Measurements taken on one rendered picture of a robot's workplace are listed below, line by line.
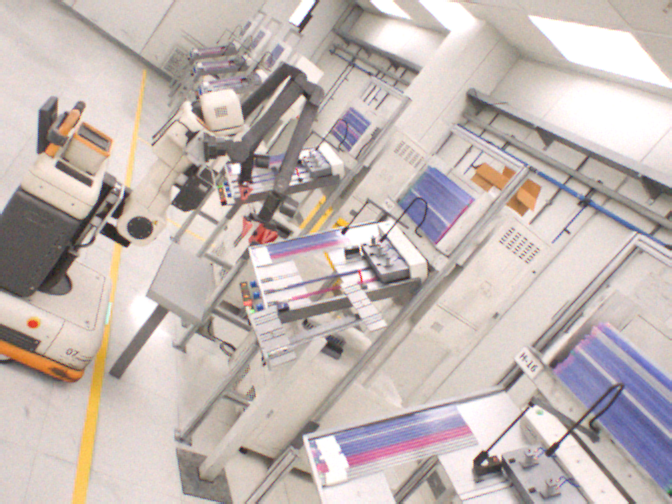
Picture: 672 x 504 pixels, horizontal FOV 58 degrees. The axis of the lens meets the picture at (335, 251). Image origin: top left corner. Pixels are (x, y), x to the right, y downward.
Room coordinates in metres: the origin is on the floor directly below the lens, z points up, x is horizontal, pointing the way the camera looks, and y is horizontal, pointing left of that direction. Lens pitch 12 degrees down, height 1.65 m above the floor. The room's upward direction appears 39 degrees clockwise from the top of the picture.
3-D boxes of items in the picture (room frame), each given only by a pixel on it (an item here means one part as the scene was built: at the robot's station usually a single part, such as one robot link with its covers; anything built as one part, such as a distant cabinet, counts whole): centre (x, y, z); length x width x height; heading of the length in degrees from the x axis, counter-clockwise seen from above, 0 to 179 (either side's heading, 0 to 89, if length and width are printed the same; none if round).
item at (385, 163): (4.38, 0.30, 0.95); 1.35 x 0.82 x 1.90; 118
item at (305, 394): (3.09, -0.35, 0.31); 0.70 x 0.65 x 0.62; 28
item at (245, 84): (7.25, 1.84, 0.95); 1.36 x 0.82 x 1.90; 118
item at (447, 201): (2.98, -0.27, 1.52); 0.51 x 0.13 x 0.27; 28
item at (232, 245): (4.28, 0.47, 0.66); 1.01 x 0.73 x 1.31; 118
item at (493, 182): (3.21, -0.48, 1.82); 0.68 x 0.30 x 0.20; 28
